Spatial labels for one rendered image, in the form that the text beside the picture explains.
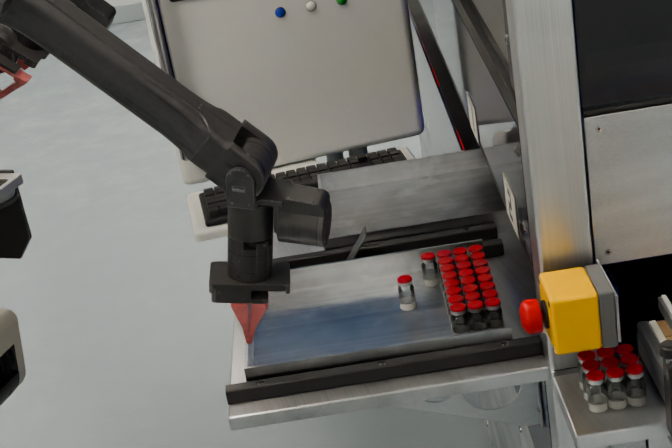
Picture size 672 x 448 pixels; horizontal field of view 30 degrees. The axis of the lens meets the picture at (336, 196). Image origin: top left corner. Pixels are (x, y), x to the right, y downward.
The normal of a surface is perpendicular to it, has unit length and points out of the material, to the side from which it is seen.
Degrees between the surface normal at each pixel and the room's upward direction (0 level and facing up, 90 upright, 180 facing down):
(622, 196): 90
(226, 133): 48
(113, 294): 0
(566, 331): 90
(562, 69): 90
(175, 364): 0
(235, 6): 90
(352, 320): 0
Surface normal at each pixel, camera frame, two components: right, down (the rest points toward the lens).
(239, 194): -0.21, 0.55
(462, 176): -0.15, -0.91
